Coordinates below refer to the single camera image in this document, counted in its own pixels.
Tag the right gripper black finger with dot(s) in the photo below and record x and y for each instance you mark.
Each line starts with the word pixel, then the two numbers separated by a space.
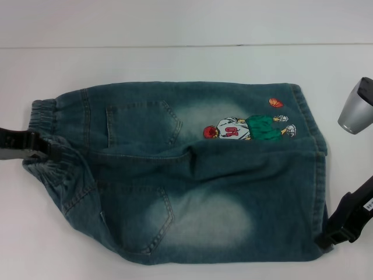
pixel 327 237

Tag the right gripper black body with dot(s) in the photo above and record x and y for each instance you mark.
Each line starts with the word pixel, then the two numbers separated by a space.
pixel 355 216

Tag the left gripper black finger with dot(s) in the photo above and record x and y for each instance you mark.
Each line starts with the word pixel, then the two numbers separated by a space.
pixel 13 154
pixel 20 137

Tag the blue denim shorts with embroidery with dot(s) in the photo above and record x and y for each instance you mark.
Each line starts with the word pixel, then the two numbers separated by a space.
pixel 180 181

